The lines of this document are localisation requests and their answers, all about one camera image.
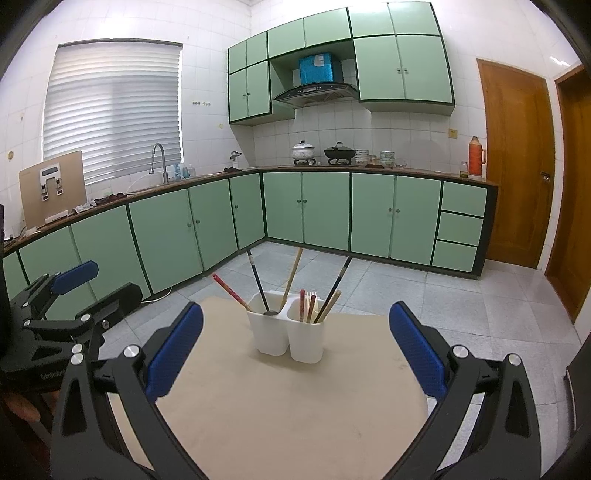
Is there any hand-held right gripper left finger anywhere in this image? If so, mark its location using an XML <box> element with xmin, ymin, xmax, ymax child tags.
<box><xmin>50</xmin><ymin>301</ymin><xmax>222</xmax><ymax>480</ymax></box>

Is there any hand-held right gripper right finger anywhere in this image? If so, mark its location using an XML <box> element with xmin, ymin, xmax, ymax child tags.
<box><xmin>367</xmin><ymin>301</ymin><xmax>544</xmax><ymax>480</ymax></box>

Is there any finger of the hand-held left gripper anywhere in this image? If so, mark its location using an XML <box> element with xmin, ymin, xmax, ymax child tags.
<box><xmin>22</xmin><ymin>282</ymin><xmax>143</xmax><ymax>361</ymax></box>
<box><xmin>8</xmin><ymin>260</ymin><xmax>100</xmax><ymax>320</ymax></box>

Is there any white plastic utensil holder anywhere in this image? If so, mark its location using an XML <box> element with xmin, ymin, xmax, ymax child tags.
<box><xmin>246</xmin><ymin>290</ymin><xmax>291</xmax><ymax>356</ymax></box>
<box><xmin>286</xmin><ymin>297</ymin><xmax>327</xmax><ymax>364</ymax></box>

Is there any plain wooden chopstick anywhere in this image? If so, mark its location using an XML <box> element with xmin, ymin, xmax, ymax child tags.
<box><xmin>280</xmin><ymin>248</ymin><xmax>304</xmax><ymax>311</ymax></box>
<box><xmin>316</xmin><ymin>289</ymin><xmax>343</xmax><ymax>324</ymax></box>

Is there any person's left hand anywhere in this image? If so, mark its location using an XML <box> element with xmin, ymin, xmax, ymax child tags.
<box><xmin>4</xmin><ymin>394</ymin><xmax>40</xmax><ymax>422</ymax></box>

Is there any green base cabinet run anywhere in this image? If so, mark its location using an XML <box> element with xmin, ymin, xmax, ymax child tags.
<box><xmin>0</xmin><ymin>172</ymin><xmax>267</xmax><ymax>321</ymax></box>
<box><xmin>260</xmin><ymin>169</ymin><xmax>445</xmax><ymax>267</ymax></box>

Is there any white device on panel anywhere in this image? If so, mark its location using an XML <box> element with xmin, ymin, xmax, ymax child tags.
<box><xmin>40</xmin><ymin>163</ymin><xmax>64</xmax><ymax>202</ymax></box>

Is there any dark chopstick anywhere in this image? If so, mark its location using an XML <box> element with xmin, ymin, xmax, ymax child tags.
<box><xmin>318</xmin><ymin>257</ymin><xmax>353</xmax><ymax>315</ymax></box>

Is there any green drawer unit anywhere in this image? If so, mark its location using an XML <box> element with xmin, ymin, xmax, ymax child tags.
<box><xmin>431</xmin><ymin>179</ymin><xmax>499</xmax><ymax>280</ymax></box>

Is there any chrome kitchen faucet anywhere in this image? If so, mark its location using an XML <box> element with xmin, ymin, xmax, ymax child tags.
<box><xmin>148</xmin><ymin>143</ymin><xmax>170</xmax><ymax>184</ymax></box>

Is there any white window blind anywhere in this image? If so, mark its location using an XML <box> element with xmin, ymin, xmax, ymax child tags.
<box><xmin>42</xmin><ymin>39</ymin><xmax>184</xmax><ymax>186</ymax></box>

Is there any orange thermos flask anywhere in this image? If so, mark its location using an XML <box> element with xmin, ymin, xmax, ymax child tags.
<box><xmin>467</xmin><ymin>136</ymin><xmax>487</xmax><ymax>180</ymax></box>

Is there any wooden door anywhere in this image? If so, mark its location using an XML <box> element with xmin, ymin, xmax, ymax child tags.
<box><xmin>544</xmin><ymin>64</ymin><xmax>591</xmax><ymax>325</ymax></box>
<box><xmin>476</xmin><ymin>58</ymin><xmax>557</xmax><ymax>270</ymax></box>

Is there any black wok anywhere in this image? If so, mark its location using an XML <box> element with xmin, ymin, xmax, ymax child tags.
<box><xmin>324</xmin><ymin>141</ymin><xmax>356</xmax><ymax>162</ymax></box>

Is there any white lidded pot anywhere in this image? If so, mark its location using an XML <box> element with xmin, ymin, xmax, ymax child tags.
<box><xmin>291</xmin><ymin>140</ymin><xmax>317</xmax><ymax>162</ymax></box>

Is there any black range hood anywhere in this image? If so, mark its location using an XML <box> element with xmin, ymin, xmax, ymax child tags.
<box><xmin>272</xmin><ymin>82</ymin><xmax>360</xmax><ymax>110</ymax></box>

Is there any blue box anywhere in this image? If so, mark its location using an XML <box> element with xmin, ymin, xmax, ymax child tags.
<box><xmin>298</xmin><ymin>52</ymin><xmax>344</xmax><ymax>86</ymax></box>

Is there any green cabinet over hood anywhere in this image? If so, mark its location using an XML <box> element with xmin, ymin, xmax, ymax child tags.
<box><xmin>266</xmin><ymin>8</ymin><xmax>353</xmax><ymax>60</ymax></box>

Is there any white floor cable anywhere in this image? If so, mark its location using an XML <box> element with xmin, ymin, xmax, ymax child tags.
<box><xmin>141</xmin><ymin>285</ymin><xmax>173</xmax><ymax>304</ymax></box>

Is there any black-handled metal spoon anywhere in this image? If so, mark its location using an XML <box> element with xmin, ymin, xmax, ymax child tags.
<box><xmin>246</xmin><ymin>248</ymin><xmax>278</xmax><ymax>316</ymax></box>

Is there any green wall cabinet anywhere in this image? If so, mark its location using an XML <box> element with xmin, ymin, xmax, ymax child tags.
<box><xmin>346</xmin><ymin>1</ymin><xmax>456</xmax><ymax>116</ymax></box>
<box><xmin>227</xmin><ymin>31</ymin><xmax>297</xmax><ymax>127</ymax></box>

